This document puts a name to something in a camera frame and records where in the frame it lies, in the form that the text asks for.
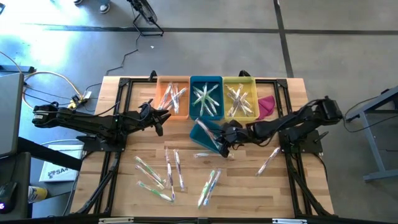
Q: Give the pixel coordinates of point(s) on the black floor fan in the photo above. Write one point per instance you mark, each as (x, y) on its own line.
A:
(146, 12)

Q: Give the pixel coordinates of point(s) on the silver table bracket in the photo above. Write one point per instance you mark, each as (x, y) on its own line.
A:
(289, 221)
(115, 220)

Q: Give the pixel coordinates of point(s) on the person's shoe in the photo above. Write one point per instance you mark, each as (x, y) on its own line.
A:
(104, 7)
(77, 1)

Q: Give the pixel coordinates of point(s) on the orange toothbrush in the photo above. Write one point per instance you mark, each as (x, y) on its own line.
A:
(202, 155)

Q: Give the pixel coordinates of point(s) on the large teal plastic bin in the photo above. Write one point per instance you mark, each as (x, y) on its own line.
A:
(194, 80)

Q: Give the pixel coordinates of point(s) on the magenta cloth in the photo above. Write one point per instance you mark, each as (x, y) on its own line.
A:
(265, 105)

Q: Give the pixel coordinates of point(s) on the yellow plastic bin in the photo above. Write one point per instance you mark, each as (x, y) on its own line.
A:
(228, 81)

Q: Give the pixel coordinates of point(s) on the black computer mouse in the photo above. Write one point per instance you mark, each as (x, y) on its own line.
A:
(7, 196)

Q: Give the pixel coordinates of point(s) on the workbench with blue legs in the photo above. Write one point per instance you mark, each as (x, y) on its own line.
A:
(381, 97)

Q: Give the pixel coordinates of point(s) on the black table clamp knob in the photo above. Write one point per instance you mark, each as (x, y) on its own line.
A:
(152, 74)
(244, 74)

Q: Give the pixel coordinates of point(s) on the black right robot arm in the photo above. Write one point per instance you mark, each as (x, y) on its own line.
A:
(295, 121)

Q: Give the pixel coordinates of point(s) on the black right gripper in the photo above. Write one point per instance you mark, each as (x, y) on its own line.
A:
(236, 132)

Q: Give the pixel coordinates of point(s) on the black side desk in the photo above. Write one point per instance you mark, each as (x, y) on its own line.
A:
(18, 168)

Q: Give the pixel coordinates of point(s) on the yellow white can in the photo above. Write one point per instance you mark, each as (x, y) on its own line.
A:
(37, 194)

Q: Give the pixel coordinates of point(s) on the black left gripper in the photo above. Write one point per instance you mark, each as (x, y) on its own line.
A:
(147, 116)

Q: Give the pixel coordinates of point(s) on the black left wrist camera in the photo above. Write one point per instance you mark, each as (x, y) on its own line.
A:
(159, 129)

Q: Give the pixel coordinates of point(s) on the orange plastic bin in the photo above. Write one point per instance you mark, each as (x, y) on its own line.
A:
(160, 115)

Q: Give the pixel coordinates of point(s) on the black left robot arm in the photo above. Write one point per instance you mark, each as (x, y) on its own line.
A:
(87, 123)

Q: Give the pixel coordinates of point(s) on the red toothbrush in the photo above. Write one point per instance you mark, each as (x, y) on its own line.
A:
(149, 177)
(208, 133)

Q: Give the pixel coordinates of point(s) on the white printed box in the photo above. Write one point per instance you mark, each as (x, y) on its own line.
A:
(62, 168)

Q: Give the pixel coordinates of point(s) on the small teal plastic bin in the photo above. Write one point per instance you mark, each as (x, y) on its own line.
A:
(199, 137)

